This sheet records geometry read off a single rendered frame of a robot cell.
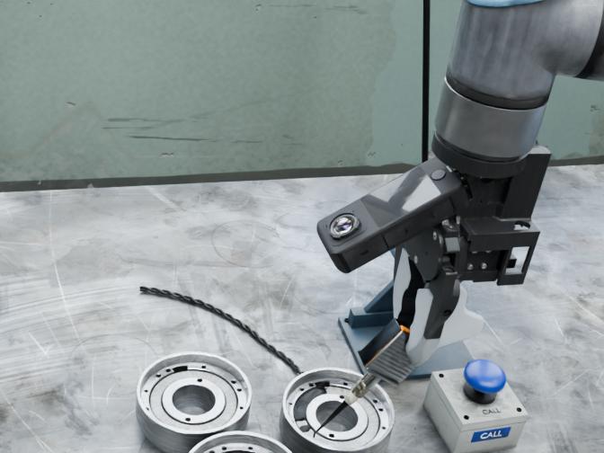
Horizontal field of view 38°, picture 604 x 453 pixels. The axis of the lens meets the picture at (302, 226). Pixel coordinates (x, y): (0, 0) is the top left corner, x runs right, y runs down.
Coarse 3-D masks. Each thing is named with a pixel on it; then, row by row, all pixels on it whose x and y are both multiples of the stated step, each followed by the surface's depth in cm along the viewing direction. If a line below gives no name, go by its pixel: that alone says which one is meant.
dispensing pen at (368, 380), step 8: (392, 320) 76; (384, 328) 76; (392, 328) 75; (400, 328) 75; (408, 328) 76; (376, 336) 77; (384, 336) 76; (392, 336) 75; (368, 344) 77; (376, 344) 76; (384, 344) 75; (360, 352) 77; (368, 352) 76; (376, 352) 76; (368, 360) 76; (368, 376) 77; (360, 384) 78; (368, 384) 77; (376, 384) 77; (352, 392) 78; (360, 392) 78; (344, 400) 78; (352, 400) 78; (336, 408) 79; (344, 408) 79
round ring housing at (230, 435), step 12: (228, 432) 77; (240, 432) 78; (252, 432) 78; (204, 444) 76; (216, 444) 77; (228, 444) 78; (240, 444) 78; (252, 444) 78; (264, 444) 78; (276, 444) 77
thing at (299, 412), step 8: (312, 384) 86; (320, 384) 86; (328, 384) 86; (304, 392) 84; (312, 392) 85; (320, 392) 85; (304, 400) 84; (296, 408) 83; (304, 408) 83; (296, 416) 82; (304, 416) 82
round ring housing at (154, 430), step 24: (168, 360) 84; (192, 360) 86; (216, 360) 85; (144, 384) 82; (192, 384) 83; (240, 384) 84; (144, 408) 79; (168, 408) 80; (216, 408) 81; (240, 408) 82; (144, 432) 79; (168, 432) 77; (192, 432) 77; (216, 432) 78
